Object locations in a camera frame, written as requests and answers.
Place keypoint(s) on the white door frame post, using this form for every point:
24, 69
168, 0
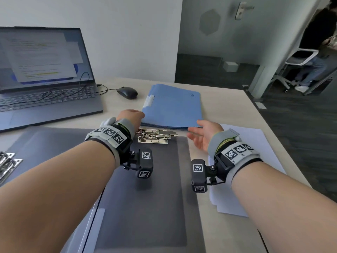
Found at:
281, 50

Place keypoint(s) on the person's left fingers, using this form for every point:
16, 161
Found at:
140, 114

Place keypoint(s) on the wrist band with markers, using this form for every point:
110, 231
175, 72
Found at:
234, 155
113, 135

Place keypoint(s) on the person's right forearm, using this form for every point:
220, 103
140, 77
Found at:
287, 208

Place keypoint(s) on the person's right hand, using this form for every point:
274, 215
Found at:
208, 134

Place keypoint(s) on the person's right thumb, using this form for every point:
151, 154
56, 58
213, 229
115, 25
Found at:
203, 123

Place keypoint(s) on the right wrist band with markers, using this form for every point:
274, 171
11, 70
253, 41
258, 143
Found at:
234, 155

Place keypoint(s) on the grey hexagon wall panel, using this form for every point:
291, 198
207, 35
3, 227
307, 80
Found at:
209, 22

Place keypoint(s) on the white floor plate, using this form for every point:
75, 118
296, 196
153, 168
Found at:
261, 105

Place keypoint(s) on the small white box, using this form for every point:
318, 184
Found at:
231, 66

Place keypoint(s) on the blue paper folder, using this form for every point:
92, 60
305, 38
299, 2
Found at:
175, 107

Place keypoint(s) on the stack of white paper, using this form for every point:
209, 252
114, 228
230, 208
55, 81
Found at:
237, 202

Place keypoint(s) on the grey laptop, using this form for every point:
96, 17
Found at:
47, 76

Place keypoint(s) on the white office chair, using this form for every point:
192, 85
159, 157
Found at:
300, 59

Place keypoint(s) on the left wrist band with markers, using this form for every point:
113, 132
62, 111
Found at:
113, 135

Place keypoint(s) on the person's left hand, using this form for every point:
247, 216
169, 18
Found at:
129, 117

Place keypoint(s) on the metal binder mechanism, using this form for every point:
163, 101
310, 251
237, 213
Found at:
154, 140
8, 164
160, 131

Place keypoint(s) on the person's left forearm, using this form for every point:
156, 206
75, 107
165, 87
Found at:
52, 189

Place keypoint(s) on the grey open binder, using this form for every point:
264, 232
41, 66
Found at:
147, 208

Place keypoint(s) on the white tape label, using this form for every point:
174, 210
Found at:
149, 100

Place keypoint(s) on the black computer mouse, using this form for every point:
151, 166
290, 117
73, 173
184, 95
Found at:
127, 92

